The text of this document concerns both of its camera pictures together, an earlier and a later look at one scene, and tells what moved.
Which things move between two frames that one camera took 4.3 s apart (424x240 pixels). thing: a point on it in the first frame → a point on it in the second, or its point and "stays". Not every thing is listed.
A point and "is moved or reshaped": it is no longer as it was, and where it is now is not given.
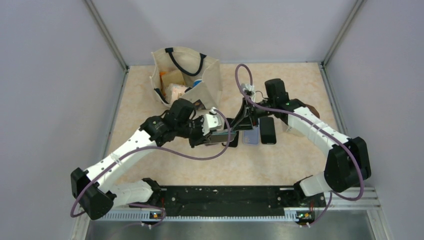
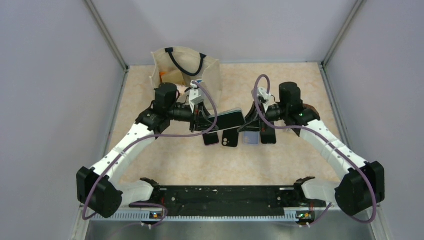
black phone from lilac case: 267,130 stays
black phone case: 235,143 stays
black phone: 222,136 is moved or reshaped
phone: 251,137 stays
